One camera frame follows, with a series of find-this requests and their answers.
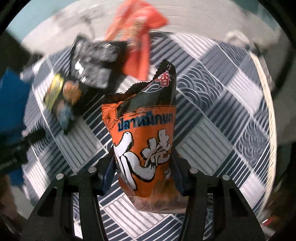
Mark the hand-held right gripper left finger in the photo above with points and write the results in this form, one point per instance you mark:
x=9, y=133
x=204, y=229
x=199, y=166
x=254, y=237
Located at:
x=108, y=176

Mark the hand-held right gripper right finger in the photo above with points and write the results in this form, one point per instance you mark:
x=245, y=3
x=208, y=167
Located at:
x=179, y=180

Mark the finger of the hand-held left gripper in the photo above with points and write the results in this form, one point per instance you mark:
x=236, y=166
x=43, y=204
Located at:
x=34, y=138

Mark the blue cardboard box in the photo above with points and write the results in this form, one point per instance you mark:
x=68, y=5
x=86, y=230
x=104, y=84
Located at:
x=13, y=104

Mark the orange black squid snack packet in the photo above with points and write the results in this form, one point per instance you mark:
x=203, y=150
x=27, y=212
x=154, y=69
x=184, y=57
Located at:
x=143, y=139

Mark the orange cartoon snack packet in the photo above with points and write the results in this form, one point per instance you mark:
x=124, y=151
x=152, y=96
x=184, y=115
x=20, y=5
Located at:
x=69, y=102

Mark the blue white patterned tablecloth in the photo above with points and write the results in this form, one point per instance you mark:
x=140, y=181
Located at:
x=219, y=104

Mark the large orange snack packet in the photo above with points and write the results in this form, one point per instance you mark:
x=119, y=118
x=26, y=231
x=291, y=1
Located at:
x=138, y=34

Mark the white electric kettle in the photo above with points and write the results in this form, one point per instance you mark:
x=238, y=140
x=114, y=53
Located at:
x=238, y=37

